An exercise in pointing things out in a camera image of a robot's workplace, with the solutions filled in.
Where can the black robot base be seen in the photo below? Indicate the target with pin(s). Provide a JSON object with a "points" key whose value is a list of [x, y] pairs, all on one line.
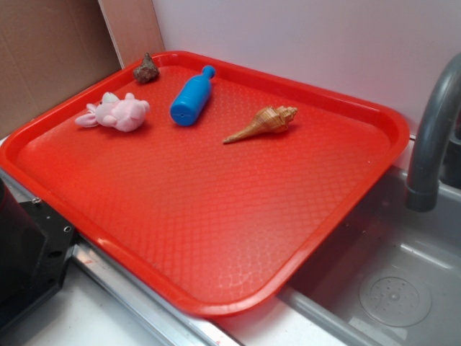
{"points": [[36, 245]]}

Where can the blue plastic bottle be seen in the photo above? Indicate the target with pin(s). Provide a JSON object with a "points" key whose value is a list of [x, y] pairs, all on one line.
{"points": [[189, 103]]}

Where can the red plastic tray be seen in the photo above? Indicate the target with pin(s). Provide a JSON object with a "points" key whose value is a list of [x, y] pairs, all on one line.
{"points": [[214, 228]]}

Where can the brown spiral seashell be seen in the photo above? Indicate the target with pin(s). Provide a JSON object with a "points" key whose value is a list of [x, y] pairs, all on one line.
{"points": [[267, 120]]}

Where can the pink plush toy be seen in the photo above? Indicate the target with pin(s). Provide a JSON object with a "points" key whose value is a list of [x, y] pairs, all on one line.
{"points": [[125, 115]]}

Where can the small brown rock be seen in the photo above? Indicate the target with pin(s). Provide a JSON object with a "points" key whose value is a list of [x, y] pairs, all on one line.
{"points": [[147, 71]]}

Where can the grey plastic sink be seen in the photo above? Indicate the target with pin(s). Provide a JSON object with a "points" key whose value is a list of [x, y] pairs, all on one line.
{"points": [[385, 276]]}

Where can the grey faucet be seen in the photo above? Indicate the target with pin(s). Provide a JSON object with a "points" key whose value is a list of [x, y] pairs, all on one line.
{"points": [[435, 156]]}

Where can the brown cardboard panel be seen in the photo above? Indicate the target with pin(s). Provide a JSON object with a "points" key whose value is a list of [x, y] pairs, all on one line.
{"points": [[52, 50]]}

